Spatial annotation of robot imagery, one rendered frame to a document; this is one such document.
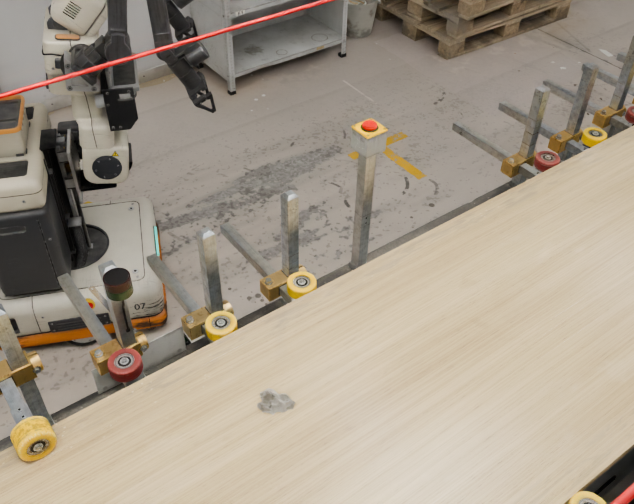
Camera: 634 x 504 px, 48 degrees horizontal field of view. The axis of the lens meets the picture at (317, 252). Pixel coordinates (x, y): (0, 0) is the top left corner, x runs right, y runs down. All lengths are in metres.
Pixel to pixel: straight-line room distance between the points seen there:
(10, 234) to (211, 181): 1.38
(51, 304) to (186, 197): 1.09
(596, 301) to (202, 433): 1.07
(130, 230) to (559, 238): 1.76
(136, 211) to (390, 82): 2.10
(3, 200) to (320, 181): 1.73
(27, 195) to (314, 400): 1.33
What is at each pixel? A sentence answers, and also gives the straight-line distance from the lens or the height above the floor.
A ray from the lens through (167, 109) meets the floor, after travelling 4.38.
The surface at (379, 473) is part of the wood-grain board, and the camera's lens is 1.56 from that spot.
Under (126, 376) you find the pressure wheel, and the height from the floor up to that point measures 0.90.
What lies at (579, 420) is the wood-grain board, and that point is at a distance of 1.74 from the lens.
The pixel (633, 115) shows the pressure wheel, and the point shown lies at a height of 0.91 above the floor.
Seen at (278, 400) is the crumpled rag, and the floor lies 0.92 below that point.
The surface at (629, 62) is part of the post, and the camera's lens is 2.86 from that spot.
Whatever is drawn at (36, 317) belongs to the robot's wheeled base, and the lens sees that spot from 2.91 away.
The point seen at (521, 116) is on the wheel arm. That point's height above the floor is 0.83.
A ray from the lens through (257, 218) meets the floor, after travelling 3.50.
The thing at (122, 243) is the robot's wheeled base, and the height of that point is 0.28.
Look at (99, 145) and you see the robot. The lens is 2.63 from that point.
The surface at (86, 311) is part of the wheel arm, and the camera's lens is 1.96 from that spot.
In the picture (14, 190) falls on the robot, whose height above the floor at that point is 0.79.
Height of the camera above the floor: 2.25
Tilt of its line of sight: 43 degrees down
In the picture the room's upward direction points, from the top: 1 degrees clockwise
